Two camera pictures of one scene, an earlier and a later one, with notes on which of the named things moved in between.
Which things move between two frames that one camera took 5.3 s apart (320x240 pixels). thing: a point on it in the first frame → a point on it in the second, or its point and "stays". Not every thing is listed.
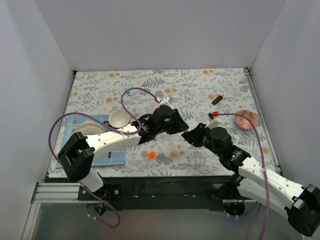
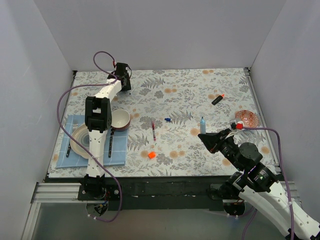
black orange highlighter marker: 218,99 stays
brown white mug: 118,118 stays
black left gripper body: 175,122 → 126,83
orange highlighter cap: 151,154 stays
